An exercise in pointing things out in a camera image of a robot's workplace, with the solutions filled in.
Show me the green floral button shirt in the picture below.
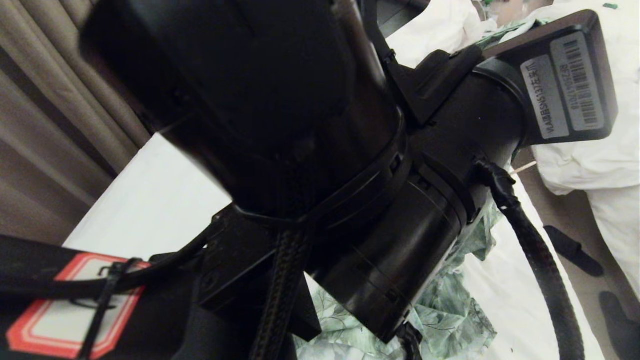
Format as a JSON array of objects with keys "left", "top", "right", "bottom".
[{"left": 295, "top": 17, "right": 553, "bottom": 360}]

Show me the white pillow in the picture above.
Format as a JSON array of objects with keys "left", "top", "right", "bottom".
[{"left": 387, "top": 0, "right": 483, "bottom": 68}]

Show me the white crumpled duvet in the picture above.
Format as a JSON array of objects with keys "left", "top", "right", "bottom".
[{"left": 510, "top": 0, "right": 640, "bottom": 197}]

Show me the black slipper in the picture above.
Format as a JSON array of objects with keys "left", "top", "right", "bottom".
[
  {"left": 600, "top": 291, "right": 640, "bottom": 360},
  {"left": 544, "top": 225, "right": 606, "bottom": 277}
]

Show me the neighbouring bed white sheet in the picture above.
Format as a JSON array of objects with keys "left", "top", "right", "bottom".
[{"left": 585, "top": 186, "right": 640, "bottom": 301}]

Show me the bed with white sheet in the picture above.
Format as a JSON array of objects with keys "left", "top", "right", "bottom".
[{"left": 62, "top": 132, "right": 606, "bottom": 360}]

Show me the black left camera cable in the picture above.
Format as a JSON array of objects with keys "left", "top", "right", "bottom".
[{"left": 395, "top": 157, "right": 586, "bottom": 360}]

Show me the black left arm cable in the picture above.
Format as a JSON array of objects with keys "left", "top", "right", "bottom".
[{"left": 250, "top": 227, "right": 313, "bottom": 360}]

